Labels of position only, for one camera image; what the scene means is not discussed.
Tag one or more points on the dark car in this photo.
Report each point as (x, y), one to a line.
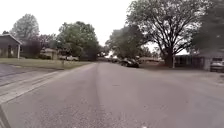
(130, 63)

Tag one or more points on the broad green tree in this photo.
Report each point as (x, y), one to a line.
(126, 41)

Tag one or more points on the grey asphalt road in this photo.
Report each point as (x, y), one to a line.
(126, 96)

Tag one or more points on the big leafy tree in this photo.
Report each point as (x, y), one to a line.
(78, 38)

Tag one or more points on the large spreading tree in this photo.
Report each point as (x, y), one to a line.
(166, 23)

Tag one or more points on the grass lawn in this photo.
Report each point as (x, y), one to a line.
(40, 62)

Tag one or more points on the low building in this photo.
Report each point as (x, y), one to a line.
(190, 61)

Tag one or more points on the dark bush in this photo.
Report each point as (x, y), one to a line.
(31, 50)

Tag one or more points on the tall pale green tree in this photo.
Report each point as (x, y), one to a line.
(25, 28)

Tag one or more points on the concrete kerb strip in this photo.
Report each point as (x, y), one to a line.
(20, 88)

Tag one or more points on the concrete driveway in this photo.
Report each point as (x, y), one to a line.
(13, 71)

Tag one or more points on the vehicle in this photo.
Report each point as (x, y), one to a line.
(217, 65)

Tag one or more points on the brick house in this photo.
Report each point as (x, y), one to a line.
(8, 45)

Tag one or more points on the dark tree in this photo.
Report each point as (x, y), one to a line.
(213, 26)

